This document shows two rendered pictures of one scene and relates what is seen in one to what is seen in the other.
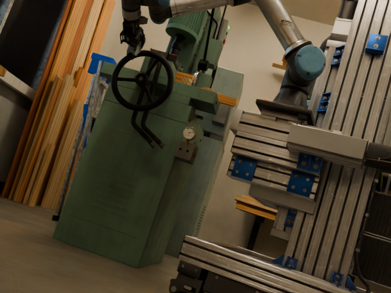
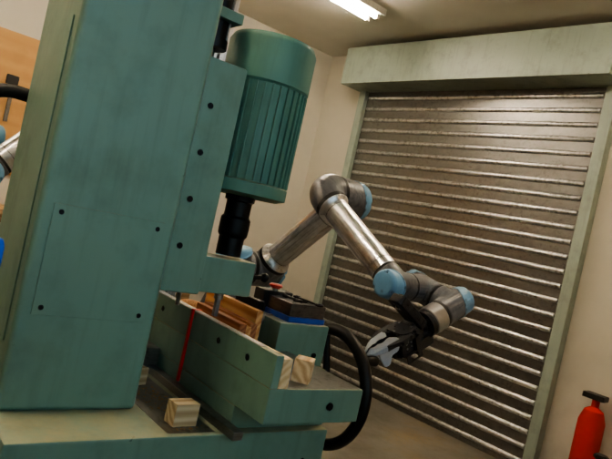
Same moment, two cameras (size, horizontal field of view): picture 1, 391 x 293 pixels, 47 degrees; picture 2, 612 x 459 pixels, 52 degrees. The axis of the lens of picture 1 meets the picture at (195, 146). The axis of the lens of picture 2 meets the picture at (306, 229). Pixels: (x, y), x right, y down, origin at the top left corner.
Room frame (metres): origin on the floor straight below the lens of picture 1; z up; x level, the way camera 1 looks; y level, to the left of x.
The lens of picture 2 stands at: (3.15, 1.20, 1.17)
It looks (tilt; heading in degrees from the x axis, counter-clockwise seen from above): 1 degrees down; 222
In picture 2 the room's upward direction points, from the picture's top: 13 degrees clockwise
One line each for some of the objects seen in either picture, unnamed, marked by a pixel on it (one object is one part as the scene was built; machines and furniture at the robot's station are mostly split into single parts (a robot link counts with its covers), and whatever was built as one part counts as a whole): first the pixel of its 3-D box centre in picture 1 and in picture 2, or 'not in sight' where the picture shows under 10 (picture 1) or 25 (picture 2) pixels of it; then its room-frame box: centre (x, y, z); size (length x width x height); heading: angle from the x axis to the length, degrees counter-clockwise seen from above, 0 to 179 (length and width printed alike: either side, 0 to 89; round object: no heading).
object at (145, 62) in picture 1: (159, 71); (282, 336); (2.12, 0.28, 0.91); 0.15 x 0.14 x 0.09; 80
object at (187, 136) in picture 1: (188, 135); not in sight; (2.06, 0.04, 0.65); 0.06 x 0.04 x 0.08; 80
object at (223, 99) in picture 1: (178, 87); not in sight; (2.30, 0.18, 0.92); 0.62 x 0.02 x 0.04; 80
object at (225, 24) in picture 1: (220, 34); not in sight; (2.61, 0.07, 1.40); 0.10 x 0.06 x 0.16; 170
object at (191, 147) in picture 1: (186, 152); not in sight; (2.13, 0.03, 0.58); 0.12 x 0.08 x 0.08; 170
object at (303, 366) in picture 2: not in sight; (302, 369); (2.31, 0.51, 0.92); 0.04 x 0.03 x 0.04; 33
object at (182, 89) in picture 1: (159, 85); (246, 354); (2.21, 0.27, 0.87); 0.61 x 0.30 x 0.06; 80
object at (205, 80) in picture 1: (201, 85); not in sight; (2.47, 0.08, 1.02); 0.09 x 0.07 x 0.12; 80
